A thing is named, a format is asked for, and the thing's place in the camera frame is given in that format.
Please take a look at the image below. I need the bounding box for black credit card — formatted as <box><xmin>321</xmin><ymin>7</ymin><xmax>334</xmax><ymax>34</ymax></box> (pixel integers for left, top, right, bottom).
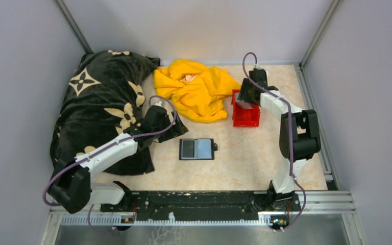
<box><xmin>181</xmin><ymin>139</ymin><xmax>195</xmax><ymax>159</ymax></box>

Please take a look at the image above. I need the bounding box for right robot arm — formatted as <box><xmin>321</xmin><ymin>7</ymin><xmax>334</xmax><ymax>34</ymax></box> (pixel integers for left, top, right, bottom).
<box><xmin>238</xmin><ymin>67</ymin><xmax>321</xmax><ymax>210</ymax></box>

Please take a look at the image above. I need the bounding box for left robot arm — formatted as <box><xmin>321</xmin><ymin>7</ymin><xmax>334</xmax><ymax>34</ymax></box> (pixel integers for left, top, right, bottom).
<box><xmin>42</xmin><ymin>105</ymin><xmax>189</xmax><ymax>214</ymax></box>

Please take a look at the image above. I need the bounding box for red plastic bin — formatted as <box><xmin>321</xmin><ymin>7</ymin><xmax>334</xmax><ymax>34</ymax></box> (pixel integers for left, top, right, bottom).
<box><xmin>231</xmin><ymin>89</ymin><xmax>260</xmax><ymax>127</ymax></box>

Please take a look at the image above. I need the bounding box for yellow jacket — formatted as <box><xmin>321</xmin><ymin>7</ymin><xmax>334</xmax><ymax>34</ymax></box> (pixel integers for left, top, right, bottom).
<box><xmin>154</xmin><ymin>60</ymin><xmax>241</xmax><ymax>123</ymax></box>

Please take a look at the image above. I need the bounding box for black floral blanket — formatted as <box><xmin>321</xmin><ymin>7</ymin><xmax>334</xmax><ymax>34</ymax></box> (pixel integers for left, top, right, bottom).
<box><xmin>50</xmin><ymin>50</ymin><xmax>161</xmax><ymax>164</ymax></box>

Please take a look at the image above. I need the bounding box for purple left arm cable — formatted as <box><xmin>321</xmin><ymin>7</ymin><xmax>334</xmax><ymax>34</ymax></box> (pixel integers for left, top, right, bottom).
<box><xmin>42</xmin><ymin>95</ymin><xmax>178</xmax><ymax>235</ymax></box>

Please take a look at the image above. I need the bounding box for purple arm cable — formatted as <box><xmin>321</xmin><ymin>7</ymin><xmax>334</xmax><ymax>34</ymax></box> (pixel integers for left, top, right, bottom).
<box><xmin>241</xmin><ymin>52</ymin><xmax>308</xmax><ymax>231</ymax></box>
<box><xmin>42</xmin><ymin>95</ymin><xmax>178</xmax><ymax>235</ymax></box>

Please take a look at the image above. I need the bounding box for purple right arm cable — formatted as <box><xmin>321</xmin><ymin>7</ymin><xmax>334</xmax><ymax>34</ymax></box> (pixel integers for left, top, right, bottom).
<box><xmin>241</xmin><ymin>52</ymin><xmax>308</xmax><ymax>231</ymax></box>

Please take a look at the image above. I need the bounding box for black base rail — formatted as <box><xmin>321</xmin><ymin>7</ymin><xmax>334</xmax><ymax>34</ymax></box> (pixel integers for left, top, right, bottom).
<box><xmin>100</xmin><ymin>191</ymin><xmax>301</xmax><ymax>222</ymax></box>

